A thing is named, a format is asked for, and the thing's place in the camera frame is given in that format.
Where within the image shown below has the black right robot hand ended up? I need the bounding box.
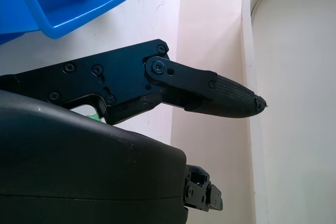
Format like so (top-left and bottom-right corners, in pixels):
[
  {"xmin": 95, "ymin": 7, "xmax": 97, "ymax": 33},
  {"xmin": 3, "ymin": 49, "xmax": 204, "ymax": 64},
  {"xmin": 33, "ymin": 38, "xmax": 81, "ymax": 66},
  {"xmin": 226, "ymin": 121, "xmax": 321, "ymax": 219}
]
[{"xmin": 0, "ymin": 38, "xmax": 268, "ymax": 224}]

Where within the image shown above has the green toothpaste box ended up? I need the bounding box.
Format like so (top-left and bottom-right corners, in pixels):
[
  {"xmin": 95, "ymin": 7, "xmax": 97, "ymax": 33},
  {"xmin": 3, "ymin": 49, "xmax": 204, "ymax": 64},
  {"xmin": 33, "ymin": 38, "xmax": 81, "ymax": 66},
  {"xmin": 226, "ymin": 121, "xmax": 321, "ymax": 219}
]
[{"xmin": 83, "ymin": 112, "xmax": 103, "ymax": 124}]

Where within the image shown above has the blue plastic tray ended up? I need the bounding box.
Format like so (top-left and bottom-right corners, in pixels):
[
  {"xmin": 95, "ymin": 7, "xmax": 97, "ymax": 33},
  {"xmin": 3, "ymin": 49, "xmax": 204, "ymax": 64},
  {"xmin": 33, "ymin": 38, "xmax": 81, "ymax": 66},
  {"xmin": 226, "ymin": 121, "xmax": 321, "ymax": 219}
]
[{"xmin": 0, "ymin": 0, "xmax": 131, "ymax": 46}]

